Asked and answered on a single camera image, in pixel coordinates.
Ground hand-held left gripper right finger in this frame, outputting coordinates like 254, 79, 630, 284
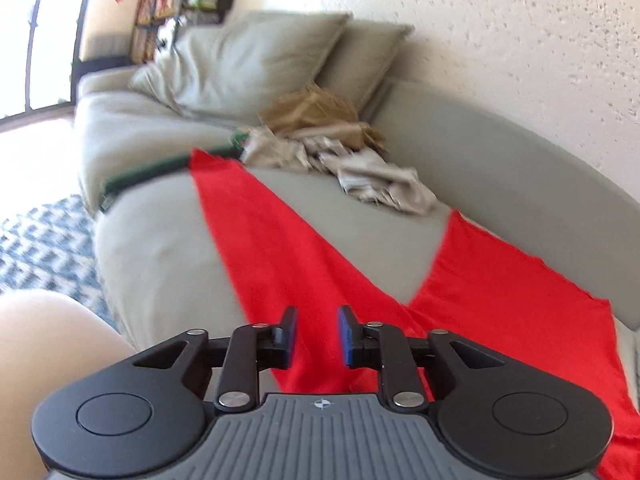
337, 305, 506, 413

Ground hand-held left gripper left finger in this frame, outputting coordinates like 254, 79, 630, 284
132, 305, 299, 413

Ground red pants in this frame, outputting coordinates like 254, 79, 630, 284
189, 147, 640, 480

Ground grey sofa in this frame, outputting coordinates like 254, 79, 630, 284
92, 77, 640, 396

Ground beige garment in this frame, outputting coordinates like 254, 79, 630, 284
240, 127, 438, 217

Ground khaki garment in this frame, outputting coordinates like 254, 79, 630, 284
257, 82, 388, 153

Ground person's bare leg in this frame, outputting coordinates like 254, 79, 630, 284
0, 290, 138, 480

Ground blue patterned rug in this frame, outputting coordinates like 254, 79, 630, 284
0, 194, 121, 333

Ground pale green sofa cushion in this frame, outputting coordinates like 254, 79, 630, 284
75, 67, 241, 211

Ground large grey-green pillow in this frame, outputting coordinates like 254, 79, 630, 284
129, 10, 353, 121

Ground dark storage shelf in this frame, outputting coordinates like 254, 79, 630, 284
129, 0, 246, 63

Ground glass balcony door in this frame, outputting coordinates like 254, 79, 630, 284
0, 0, 96, 121

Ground green strap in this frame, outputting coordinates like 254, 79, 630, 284
100, 130, 251, 213

